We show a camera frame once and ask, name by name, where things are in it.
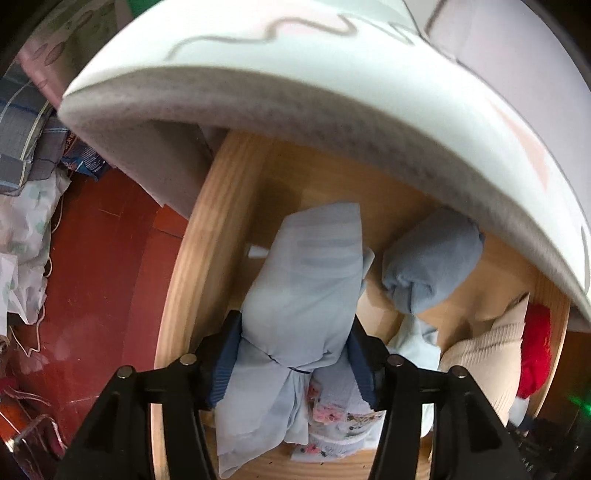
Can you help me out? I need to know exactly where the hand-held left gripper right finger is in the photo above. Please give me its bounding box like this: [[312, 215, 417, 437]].
[[346, 318, 532, 480]]

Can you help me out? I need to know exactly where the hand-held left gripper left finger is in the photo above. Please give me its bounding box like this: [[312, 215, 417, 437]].
[[54, 310, 244, 480]]

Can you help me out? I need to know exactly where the light blue underwear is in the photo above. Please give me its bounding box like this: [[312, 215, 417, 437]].
[[215, 200, 377, 478]]

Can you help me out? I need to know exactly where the wooden drawer with grey front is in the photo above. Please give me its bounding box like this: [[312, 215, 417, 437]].
[[152, 131, 573, 480]]

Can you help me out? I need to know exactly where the white floral underwear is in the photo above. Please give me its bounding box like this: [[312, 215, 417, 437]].
[[291, 360, 393, 462]]

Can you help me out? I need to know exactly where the rolled blue-grey underwear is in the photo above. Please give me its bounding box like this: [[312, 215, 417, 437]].
[[381, 208, 485, 315]]

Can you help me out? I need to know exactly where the pale blue cloth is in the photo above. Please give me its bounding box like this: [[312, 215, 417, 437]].
[[387, 315, 443, 372]]

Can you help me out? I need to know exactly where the red cloth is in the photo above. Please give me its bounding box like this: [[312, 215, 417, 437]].
[[515, 302, 552, 400]]

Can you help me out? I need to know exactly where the beige knitted garment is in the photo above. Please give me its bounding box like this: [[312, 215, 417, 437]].
[[436, 293, 532, 437]]

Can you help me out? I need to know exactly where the clear plastic hanger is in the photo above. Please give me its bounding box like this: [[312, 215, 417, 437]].
[[9, 412, 71, 463]]

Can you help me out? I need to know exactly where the white leaf-print sheet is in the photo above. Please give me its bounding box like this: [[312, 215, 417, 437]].
[[0, 173, 72, 326]]

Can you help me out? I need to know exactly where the blue plastic packet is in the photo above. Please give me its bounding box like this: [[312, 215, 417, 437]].
[[60, 134, 112, 179]]

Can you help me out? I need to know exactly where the grey plaid blanket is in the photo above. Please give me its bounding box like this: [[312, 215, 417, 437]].
[[0, 62, 68, 197]]

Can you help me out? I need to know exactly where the pink leaf-print curtain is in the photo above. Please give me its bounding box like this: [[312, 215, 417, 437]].
[[16, 0, 153, 109]]

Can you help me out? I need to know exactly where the white cord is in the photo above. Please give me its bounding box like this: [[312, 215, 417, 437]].
[[14, 203, 65, 359]]

